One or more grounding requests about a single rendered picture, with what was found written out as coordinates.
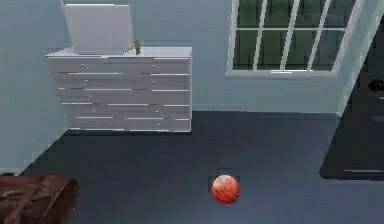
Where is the white framed window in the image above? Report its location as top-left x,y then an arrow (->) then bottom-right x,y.
225,0 -> 365,78

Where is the white chest of drawers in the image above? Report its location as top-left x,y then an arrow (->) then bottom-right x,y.
45,46 -> 193,134

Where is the black door handle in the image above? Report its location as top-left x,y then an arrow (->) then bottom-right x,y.
367,78 -> 384,92

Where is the dark room door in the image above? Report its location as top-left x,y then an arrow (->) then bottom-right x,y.
319,15 -> 384,182

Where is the orange basketball with black stripes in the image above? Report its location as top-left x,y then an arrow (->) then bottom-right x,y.
211,174 -> 241,206

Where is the brown leather bag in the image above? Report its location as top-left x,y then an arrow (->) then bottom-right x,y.
0,172 -> 81,224

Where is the white box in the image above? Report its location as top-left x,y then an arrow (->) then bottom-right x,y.
62,3 -> 136,56

